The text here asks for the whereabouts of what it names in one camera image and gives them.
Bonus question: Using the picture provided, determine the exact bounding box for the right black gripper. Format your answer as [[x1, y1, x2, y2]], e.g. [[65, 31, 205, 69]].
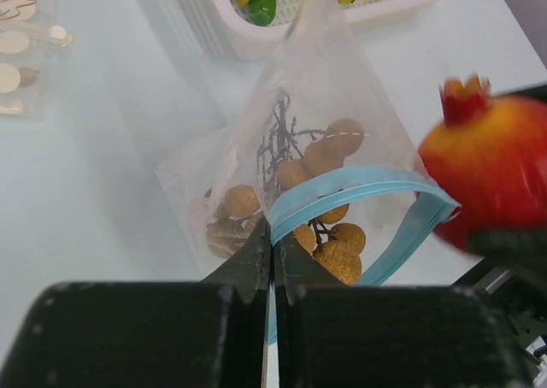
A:
[[454, 227, 546, 367]]

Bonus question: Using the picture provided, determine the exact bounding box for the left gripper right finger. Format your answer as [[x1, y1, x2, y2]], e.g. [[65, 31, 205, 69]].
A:
[[273, 237, 538, 387]]

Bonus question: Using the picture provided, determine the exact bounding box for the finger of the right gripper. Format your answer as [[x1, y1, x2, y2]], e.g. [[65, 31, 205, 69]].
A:
[[494, 83, 547, 103]]

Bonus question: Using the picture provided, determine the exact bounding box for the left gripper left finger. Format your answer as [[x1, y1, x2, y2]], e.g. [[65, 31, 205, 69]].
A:
[[1, 221, 271, 387]]

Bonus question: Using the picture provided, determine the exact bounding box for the red pomegranate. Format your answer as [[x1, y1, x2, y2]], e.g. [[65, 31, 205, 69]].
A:
[[418, 74, 546, 252]]

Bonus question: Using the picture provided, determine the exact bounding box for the brown longan bunch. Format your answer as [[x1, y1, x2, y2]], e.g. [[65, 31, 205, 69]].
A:
[[204, 91, 367, 285]]

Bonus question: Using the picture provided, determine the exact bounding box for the blue zipper clear bag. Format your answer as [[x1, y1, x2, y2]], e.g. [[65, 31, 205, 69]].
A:
[[153, 0, 461, 346]]

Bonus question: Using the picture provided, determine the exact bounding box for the polka dot zip bag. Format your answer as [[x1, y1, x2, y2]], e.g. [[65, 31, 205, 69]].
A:
[[1, 0, 74, 117]]

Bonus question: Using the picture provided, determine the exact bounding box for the green cucumber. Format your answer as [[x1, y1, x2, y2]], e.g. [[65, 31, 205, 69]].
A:
[[248, 0, 277, 26]]

